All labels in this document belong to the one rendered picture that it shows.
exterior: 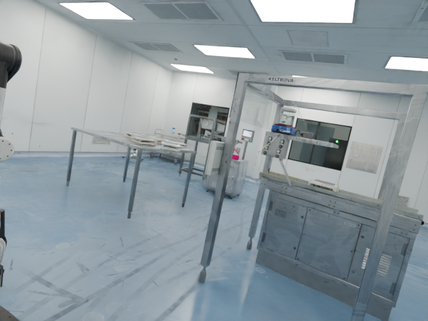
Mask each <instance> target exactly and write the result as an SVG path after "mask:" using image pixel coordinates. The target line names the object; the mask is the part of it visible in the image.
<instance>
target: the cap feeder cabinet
mask: <svg viewBox="0 0 428 321"><path fill-rule="evenodd" d="M248 162H249V160H242V159H239V160H234V159H232V161H231V166H230V170H229V176H228V179H227V185H226V189H225V194H226V195H228V196H231V197H232V196H235V195H238V196H239V194H240V193H241V192H242V191H243V185H244V182H245V176H246V171H247V167H248ZM217 180H218V175H207V180H206V186H205V187H206V189H207V192H208V189H210V190H213V191H215V189H216V186H217ZM231 197H230V199H232V198H231Z"/></svg>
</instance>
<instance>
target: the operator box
mask: <svg viewBox="0 0 428 321"><path fill-rule="evenodd" d="M224 145H225V143H224V142H220V141H211V143H210V150H209V154H208V160H207V163H206V169H205V174H206V175H218V174H219V170H220V164H221V160H222V154H223V151H224Z"/></svg>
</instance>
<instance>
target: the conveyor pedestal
mask: <svg viewBox="0 0 428 321"><path fill-rule="evenodd" d="M333 212H334V208H330V207H327V206H323V205H321V204H317V203H313V202H310V201H306V200H304V199H300V198H297V197H293V196H289V195H286V194H282V193H280V192H279V195H278V197H276V196H274V191H273V190H269V195H268V199H267V204H266V209H265V213H264V218H263V221H262V227H261V230H260V235H259V240H258V243H257V249H258V253H257V258H256V261H255V262H256V263H258V264H260V265H261V266H264V267H266V268H268V269H271V270H273V271H275V272H277V273H280V274H281V275H284V276H286V277H288V278H291V279H293V280H295V281H297V282H299V283H302V284H303V285H306V286H308V287H310V288H313V289H315V290H317V291H319V292H321V293H323V294H326V295H328V296H330V297H333V298H335V299H337V300H339V301H341V302H343V303H345V304H348V305H350V306H352V307H354V306H355V302H356V298H357V294H358V291H359V287H360V283H361V280H362V276H363V273H364V269H365V266H366V262H367V258H368V255H369V251H370V248H371V244H372V241H373V236H374V234H375V229H376V225H377V223H378V222H377V221H374V220H370V219H368V218H364V217H360V216H357V215H353V214H351V213H347V212H344V211H340V212H339V216H337V215H334V214H333ZM400 232H401V228H398V227H394V226H391V225H390V228H389V232H388V234H387V239H386V242H385V246H384V248H383V253H382V257H381V259H380V263H379V266H378V270H377V273H376V278H375V280H374V284H373V288H372V291H371V295H370V298H369V302H368V305H367V309H366V313H368V314H370V315H372V316H374V317H376V318H379V319H380V320H383V321H389V316H390V312H391V310H392V307H394V308H395V307H396V304H397V300H398V297H399V293H400V290H401V286H402V284H403V280H404V276H405V273H406V269H407V267H408V263H409V259H410V256H411V252H412V250H413V245H414V242H415V239H416V236H417V233H415V232H411V231H408V235H407V237H406V236H403V235H400Z"/></svg>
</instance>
